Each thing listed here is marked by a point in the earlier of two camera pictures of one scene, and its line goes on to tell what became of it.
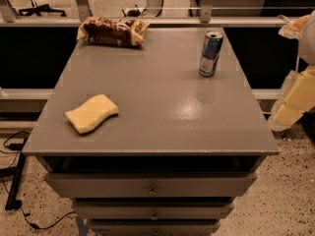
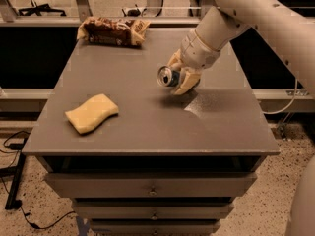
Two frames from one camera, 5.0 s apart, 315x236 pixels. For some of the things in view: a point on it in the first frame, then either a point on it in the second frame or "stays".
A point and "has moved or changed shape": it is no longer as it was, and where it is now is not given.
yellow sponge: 92,114 stays
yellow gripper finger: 297,97 -> 189,80
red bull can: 211,53 has moved or changed shape
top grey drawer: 155,185 stays
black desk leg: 14,184 stays
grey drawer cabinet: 181,148 stays
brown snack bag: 112,31 stays
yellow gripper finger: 292,29 -> 176,62
